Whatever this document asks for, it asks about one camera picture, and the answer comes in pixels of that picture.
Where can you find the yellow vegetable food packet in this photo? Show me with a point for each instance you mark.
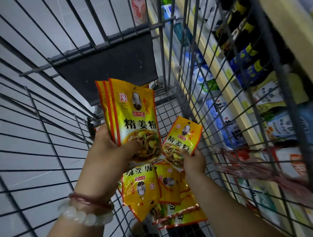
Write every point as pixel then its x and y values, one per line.
pixel 137 117
pixel 102 107
pixel 183 139

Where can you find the person's left hand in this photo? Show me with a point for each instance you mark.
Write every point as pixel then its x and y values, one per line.
pixel 105 163

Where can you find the black plastic cart flap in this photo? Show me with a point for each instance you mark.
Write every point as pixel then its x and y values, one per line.
pixel 107 68

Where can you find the row of blue packets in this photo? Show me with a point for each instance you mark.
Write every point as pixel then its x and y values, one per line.
pixel 220 117

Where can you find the pile of seasoning packets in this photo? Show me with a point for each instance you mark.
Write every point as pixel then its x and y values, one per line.
pixel 146 190

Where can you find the person's right forearm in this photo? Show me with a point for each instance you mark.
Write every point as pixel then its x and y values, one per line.
pixel 230 210

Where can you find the person's right hand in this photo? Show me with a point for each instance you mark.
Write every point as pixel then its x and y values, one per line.
pixel 194 163

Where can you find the rows of assorted seasoning packets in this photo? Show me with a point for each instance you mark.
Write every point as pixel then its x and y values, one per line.
pixel 274 190

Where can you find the blue white pouch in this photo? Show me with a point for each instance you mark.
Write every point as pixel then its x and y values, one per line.
pixel 288 124

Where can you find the pale green pouch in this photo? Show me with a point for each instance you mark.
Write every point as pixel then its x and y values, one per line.
pixel 274 93

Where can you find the row of small dark bottles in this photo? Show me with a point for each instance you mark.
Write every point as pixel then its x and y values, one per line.
pixel 252 53

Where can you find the wooden store shelving with goods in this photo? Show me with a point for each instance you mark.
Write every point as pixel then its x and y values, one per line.
pixel 288 24

